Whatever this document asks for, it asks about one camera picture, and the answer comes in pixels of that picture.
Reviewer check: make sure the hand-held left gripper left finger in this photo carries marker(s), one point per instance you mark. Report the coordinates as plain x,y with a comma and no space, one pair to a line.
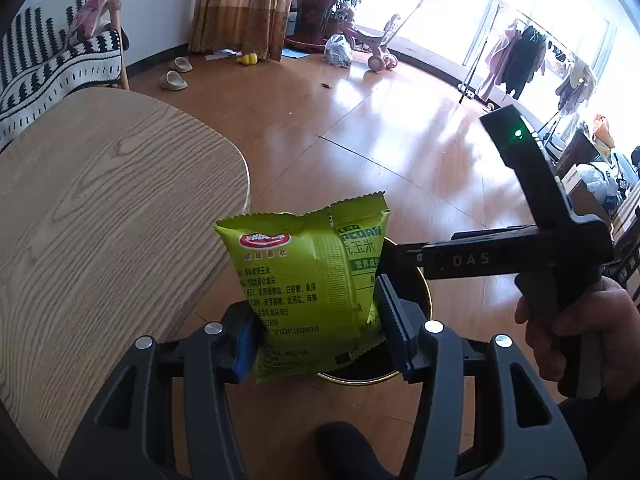
245,345

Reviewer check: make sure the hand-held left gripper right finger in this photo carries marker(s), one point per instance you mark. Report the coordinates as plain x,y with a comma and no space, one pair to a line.
395,325

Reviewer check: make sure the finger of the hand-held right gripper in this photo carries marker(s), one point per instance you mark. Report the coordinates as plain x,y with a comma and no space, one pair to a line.
410,258

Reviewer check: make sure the black trash bin gold rim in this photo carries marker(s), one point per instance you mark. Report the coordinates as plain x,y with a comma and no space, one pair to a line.
370,360

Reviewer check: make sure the green snack packet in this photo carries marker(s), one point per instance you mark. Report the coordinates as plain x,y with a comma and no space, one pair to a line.
300,285

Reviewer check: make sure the person's right forearm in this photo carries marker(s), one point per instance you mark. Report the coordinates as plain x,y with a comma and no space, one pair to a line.
600,440

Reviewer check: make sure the person's right hand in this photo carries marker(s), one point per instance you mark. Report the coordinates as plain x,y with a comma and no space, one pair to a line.
550,340

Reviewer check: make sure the white plastic bag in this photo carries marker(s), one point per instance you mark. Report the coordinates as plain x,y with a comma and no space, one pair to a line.
597,177

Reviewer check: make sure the orange bag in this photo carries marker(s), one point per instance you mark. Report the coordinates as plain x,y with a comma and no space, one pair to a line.
603,131

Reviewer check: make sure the clothes rack with clothes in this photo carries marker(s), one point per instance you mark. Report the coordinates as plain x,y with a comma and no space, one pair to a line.
525,60

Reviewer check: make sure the pink children's tricycle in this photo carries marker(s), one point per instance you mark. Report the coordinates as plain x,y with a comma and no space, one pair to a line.
372,45

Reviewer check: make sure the filled plastic bag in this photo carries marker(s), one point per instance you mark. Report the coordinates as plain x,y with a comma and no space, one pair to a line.
339,51

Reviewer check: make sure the blue paper sheet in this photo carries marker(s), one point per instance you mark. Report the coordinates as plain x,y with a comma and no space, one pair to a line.
294,53

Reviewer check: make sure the small yellow floor toy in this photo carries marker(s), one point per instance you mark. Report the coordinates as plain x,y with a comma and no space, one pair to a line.
247,59

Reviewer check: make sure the potted plant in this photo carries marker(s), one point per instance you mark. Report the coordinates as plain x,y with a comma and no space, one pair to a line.
317,15

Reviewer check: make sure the beige slipper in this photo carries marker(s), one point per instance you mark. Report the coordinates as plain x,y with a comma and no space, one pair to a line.
180,65
173,81

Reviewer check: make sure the white paper sheet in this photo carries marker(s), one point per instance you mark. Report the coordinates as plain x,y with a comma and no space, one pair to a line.
220,54

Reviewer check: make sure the brown curtain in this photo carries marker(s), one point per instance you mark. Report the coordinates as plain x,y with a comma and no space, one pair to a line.
240,5

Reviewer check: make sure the striped black-white sofa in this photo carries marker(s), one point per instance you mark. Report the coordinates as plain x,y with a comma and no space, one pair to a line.
30,70

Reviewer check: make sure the pink cartoon cushion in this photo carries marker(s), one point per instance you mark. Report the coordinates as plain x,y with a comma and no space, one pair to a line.
90,15

